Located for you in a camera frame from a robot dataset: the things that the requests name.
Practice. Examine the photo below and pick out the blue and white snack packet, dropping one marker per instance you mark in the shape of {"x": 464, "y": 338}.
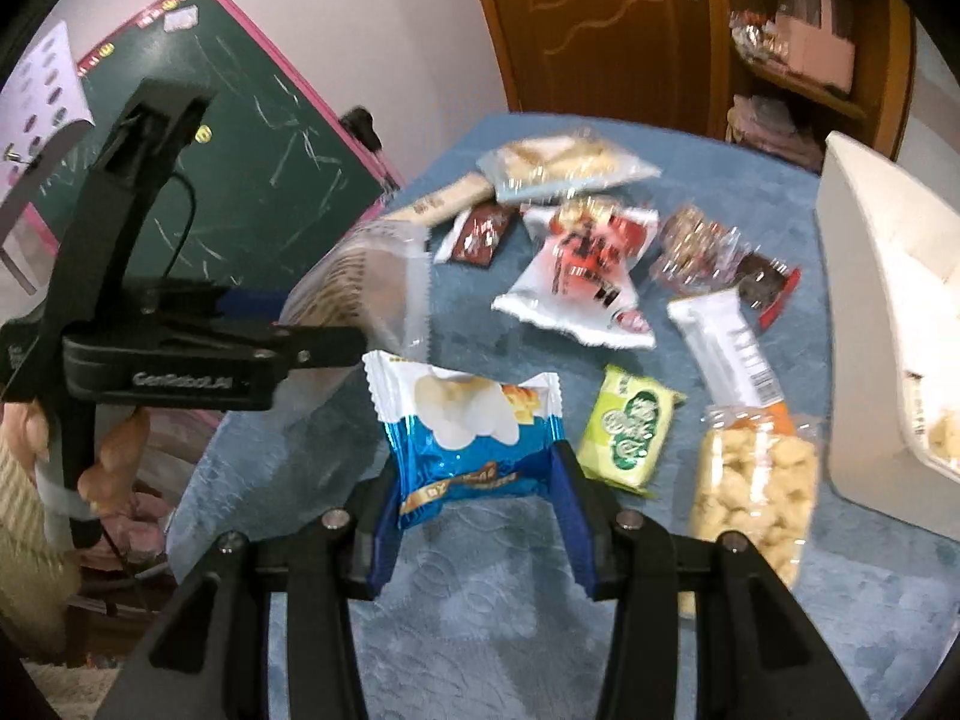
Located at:
{"x": 457, "y": 427}

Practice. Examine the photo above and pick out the dark brown shiny packet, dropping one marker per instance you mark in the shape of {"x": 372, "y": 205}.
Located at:
{"x": 765, "y": 285}

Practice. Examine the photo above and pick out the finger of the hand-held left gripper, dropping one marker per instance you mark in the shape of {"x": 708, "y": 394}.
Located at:
{"x": 244, "y": 307}
{"x": 319, "y": 352}

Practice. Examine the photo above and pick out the green snack packet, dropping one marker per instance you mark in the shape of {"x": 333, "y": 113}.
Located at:
{"x": 630, "y": 427}

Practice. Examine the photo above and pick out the folded pink cloths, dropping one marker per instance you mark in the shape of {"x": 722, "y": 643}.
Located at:
{"x": 772, "y": 131}

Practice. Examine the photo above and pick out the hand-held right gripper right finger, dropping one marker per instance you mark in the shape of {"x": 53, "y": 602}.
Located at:
{"x": 577, "y": 525}

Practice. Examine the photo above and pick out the black easel knob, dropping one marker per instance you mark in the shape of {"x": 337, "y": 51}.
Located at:
{"x": 360, "y": 127}

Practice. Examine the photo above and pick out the person's left hand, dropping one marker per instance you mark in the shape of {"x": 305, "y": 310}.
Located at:
{"x": 116, "y": 465}

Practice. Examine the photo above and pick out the white plastic bin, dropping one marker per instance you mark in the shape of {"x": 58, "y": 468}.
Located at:
{"x": 862, "y": 277}

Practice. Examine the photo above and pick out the brown wooden door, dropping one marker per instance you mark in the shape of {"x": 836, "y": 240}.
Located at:
{"x": 592, "y": 22}

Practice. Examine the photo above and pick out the clear bag of puffed snacks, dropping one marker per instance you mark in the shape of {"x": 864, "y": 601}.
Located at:
{"x": 750, "y": 487}

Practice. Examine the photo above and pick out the red and white snack packet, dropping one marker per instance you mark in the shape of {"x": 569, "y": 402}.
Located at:
{"x": 577, "y": 270}

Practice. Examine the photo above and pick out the pale puffed snack bag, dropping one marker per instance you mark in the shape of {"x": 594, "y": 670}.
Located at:
{"x": 941, "y": 427}

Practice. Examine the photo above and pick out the brown wooden shelf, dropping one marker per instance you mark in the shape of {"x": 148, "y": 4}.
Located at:
{"x": 877, "y": 120}

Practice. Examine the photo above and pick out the white snack bar packet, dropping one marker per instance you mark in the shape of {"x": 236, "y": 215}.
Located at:
{"x": 724, "y": 337}

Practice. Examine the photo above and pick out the blue patterned tablecloth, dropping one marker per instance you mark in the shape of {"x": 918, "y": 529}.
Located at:
{"x": 480, "y": 615}

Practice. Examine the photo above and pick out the pile of wrapped candies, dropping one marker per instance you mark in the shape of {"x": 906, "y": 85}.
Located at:
{"x": 757, "y": 37}

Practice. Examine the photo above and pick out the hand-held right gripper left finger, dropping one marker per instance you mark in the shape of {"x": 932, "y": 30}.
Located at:
{"x": 382, "y": 532}

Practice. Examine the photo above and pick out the person's left forearm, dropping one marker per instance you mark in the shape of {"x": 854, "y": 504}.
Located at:
{"x": 30, "y": 577}

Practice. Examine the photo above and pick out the small dark red packet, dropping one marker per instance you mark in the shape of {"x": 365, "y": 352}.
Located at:
{"x": 480, "y": 236}

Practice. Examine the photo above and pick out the beige toast packet clear bag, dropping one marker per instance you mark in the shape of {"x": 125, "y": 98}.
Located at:
{"x": 352, "y": 285}

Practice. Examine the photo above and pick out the clear bag of bread slices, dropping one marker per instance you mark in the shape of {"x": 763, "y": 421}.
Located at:
{"x": 555, "y": 161}

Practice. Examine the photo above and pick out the clear walnut date packet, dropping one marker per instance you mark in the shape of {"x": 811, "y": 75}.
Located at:
{"x": 690, "y": 247}

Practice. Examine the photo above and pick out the green chalkboard pink frame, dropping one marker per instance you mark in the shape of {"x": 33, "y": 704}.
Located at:
{"x": 285, "y": 150}

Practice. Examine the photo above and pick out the white dotted paper sheet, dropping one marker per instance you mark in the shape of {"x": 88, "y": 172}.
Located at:
{"x": 45, "y": 97}

